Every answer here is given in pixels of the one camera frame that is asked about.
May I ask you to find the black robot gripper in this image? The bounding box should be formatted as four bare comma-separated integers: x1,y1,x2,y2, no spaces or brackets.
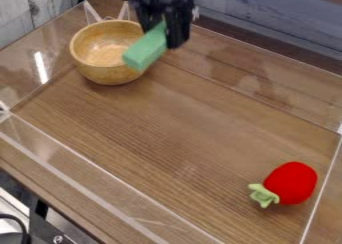
130,0,196,49

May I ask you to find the green rectangular block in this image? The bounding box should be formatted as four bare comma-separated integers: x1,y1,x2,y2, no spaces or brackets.
124,21,168,71

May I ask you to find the brown wooden bowl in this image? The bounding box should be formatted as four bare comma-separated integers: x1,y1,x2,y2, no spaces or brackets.
70,20,145,86

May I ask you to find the red plush strawberry toy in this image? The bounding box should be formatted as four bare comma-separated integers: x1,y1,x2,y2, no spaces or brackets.
249,161,319,208

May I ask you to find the clear acrylic tray wall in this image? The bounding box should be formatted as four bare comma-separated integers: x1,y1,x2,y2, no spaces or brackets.
0,8,342,244

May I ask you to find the black metal table bracket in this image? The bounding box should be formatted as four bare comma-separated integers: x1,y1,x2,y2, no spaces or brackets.
29,198,91,244

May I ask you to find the black cable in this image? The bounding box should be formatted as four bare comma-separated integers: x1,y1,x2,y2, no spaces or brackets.
0,213,33,244

